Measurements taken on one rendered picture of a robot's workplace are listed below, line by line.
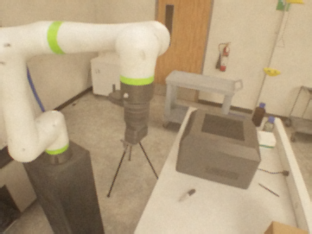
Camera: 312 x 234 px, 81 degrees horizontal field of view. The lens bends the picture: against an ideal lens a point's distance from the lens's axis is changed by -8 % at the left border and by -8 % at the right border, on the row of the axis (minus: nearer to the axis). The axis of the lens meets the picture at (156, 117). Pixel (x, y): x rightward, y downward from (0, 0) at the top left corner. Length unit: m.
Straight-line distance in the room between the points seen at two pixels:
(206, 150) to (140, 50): 0.84
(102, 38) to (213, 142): 0.83
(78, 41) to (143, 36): 0.29
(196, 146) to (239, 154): 0.25
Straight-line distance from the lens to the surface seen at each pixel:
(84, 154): 1.12
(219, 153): 1.19
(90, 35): 0.68
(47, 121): 0.97
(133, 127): 0.58
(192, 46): 4.04
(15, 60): 0.72
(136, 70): 0.49
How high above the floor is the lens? 1.87
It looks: 31 degrees down
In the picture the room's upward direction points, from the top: 4 degrees clockwise
